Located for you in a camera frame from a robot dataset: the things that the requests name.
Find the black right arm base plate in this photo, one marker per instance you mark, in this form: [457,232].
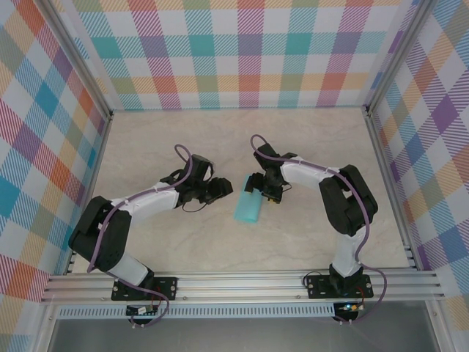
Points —
[318,287]

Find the small circuit board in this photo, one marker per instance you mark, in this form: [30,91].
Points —
[350,307]
[141,311]

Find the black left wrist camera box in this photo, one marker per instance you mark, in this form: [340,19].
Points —
[201,166]

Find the aluminium frame post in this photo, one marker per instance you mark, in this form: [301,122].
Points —
[397,55]
[78,58]

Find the small right circuit board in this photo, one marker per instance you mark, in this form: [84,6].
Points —
[350,307]

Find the aluminium side rail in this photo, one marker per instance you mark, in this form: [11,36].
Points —
[383,157]
[98,157]

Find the small left circuit board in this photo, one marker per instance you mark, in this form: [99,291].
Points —
[141,311]

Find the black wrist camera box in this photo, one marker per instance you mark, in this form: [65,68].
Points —
[266,152]
[201,166]

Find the grey metal sheet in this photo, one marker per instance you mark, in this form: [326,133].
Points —
[238,335]

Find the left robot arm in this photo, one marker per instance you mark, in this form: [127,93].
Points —
[146,203]

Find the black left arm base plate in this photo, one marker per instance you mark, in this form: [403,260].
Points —
[166,287]

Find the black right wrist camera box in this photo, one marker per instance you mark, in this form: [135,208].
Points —
[266,152]

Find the teal cloth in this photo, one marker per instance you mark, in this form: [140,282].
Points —
[249,210]

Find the aluminium mounting rail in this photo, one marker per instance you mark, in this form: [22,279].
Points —
[238,286]

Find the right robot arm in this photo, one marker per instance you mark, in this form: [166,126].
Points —
[304,174]

